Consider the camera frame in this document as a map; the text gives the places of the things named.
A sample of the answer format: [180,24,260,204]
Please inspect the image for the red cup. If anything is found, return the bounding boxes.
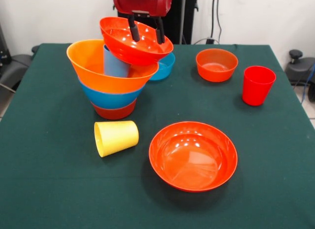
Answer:
[242,65,277,106]

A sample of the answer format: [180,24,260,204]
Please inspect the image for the black pedestal leg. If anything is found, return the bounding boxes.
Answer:
[0,45,40,92]
[284,49,315,86]

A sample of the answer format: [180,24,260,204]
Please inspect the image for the black wall cable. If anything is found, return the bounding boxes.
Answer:
[210,0,223,44]

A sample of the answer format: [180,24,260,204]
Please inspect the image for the yellow cup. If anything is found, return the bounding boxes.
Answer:
[94,120,140,158]

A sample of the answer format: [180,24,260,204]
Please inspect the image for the small red-orange bowl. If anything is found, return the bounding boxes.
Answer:
[195,48,239,83]
[91,98,138,120]

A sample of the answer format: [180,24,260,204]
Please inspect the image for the blue cup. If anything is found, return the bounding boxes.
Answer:
[103,44,132,78]

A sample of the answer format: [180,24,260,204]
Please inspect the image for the large orange bowl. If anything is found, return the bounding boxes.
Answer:
[66,39,159,95]

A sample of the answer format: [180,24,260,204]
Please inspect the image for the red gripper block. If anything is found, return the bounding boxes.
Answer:
[112,0,173,45]

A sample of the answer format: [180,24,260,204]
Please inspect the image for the wide red-orange bowl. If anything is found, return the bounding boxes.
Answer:
[99,16,174,66]
[149,121,239,193]

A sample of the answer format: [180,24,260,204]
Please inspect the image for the large blue bowl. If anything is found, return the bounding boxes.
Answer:
[77,76,146,110]

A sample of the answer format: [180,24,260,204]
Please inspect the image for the small blue bowl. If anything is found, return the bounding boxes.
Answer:
[149,51,176,81]

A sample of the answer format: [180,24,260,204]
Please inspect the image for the dark green tablecloth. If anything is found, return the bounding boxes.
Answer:
[0,43,315,229]

